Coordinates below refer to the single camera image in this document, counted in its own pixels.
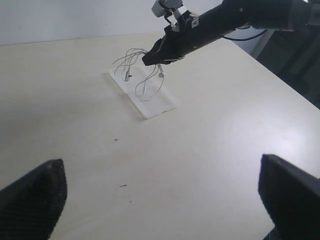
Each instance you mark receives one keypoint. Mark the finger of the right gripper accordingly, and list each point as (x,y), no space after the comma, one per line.
(167,61)

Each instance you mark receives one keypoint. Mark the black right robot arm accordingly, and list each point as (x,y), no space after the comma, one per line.
(281,15)

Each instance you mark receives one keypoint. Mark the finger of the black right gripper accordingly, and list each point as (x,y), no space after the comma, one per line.
(153,57)

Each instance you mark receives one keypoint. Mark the white wired earphones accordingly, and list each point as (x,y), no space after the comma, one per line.
(142,82)

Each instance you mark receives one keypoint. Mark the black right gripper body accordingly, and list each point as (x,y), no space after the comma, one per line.
(178,39)

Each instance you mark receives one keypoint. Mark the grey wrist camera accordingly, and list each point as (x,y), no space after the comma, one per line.
(162,7)

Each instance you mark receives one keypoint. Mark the clear plastic storage case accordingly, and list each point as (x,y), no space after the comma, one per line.
(163,102)

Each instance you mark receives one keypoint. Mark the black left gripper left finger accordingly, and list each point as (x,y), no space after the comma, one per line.
(31,206)

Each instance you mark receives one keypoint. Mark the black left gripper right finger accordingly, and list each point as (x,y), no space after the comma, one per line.
(291,197)

